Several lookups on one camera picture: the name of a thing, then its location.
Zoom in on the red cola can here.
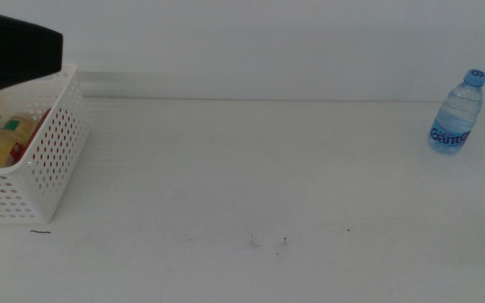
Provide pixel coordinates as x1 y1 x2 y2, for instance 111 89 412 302
14 108 82 169

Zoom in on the clear water bottle blue cap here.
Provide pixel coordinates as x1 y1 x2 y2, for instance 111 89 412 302
427 68 485 155

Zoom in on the white perforated plastic basket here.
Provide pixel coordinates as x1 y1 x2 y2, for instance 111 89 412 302
0 62 90 225

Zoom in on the pale grey wall trunking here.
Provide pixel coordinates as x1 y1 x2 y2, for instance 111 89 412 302
77 71 267 101

